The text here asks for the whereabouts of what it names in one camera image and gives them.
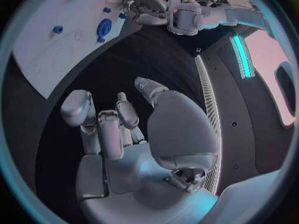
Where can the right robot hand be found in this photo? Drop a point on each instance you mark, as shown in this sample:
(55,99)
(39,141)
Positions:
(179,127)

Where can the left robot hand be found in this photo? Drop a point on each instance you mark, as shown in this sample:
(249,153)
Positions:
(149,5)

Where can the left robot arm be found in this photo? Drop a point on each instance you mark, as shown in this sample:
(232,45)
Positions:
(186,16)

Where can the white task board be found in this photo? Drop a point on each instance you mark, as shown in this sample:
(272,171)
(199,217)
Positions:
(46,59)

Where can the blue peg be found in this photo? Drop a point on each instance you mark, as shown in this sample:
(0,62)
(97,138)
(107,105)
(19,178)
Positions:
(107,10)
(122,15)

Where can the blue gear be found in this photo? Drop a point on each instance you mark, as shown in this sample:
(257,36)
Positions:
(104,27)

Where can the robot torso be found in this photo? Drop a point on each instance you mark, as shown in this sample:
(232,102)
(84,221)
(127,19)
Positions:
(233,106)

